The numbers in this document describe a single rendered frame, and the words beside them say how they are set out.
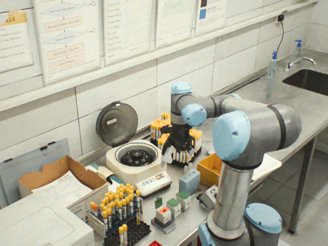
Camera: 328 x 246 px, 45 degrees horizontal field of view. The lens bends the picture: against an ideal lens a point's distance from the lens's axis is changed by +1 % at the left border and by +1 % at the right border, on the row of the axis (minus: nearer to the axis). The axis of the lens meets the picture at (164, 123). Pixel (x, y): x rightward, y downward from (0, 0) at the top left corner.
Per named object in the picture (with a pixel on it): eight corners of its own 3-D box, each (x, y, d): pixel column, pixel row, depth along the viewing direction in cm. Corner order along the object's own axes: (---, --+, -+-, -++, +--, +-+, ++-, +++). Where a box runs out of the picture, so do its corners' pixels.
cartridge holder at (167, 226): (166, 233, 153) (167, 227, 152) (150, 222, 159) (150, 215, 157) (176, 226, 157) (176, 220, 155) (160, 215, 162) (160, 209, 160)
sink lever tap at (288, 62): (310, 78, 294) (314, 60, 288) (282, 69, 308) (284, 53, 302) (321, 71, 306) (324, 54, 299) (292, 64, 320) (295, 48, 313)
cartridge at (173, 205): (174, 219, 160) (174, 207, 157) (166, 214, 163) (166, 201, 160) (180, 215, 163) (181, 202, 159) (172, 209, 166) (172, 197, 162)
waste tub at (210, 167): (217, 194, 175) (219, 176, 170) (195, 180, 183) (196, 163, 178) (235, 181, 183) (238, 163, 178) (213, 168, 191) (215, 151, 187)
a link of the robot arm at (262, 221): (285, 252, 128) (291, 220, 122) (248, 262, 125) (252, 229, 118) (265, 226, 138) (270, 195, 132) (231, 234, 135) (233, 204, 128)
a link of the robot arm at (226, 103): (324, 102, 97) (232, 86, 143) (284, 109, 94) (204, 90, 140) (324, 147, 100) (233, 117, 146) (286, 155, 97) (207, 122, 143)
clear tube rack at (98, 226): (105, 239, 151) (103, 225, 147) (88, 226, 156) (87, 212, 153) (143, 212, 164) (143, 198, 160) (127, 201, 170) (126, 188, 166)
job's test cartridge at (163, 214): (164, 227, 154) (164, 215, 151) (155, 221, 157) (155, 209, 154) (171, 222, 157) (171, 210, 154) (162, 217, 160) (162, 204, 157)
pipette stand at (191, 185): (188, 202, 170) (188, 184, 165) (175, 195, 174) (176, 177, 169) (201, 191, 176) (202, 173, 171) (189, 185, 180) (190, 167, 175)
